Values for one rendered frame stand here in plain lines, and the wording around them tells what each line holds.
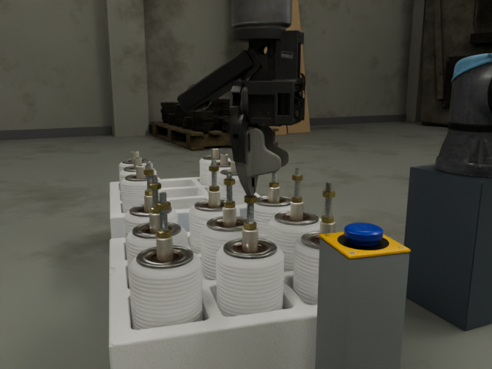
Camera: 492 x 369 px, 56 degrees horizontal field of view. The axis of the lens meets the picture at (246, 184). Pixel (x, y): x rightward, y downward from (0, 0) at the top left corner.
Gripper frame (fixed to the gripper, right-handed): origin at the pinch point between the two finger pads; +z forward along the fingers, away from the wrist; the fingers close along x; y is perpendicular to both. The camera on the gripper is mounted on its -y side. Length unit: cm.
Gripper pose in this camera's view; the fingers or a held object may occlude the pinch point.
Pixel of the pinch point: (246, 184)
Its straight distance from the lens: 63.1
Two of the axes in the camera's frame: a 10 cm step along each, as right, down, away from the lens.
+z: 0.0, 9.8, 2.2
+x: 3.2, -2.1, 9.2
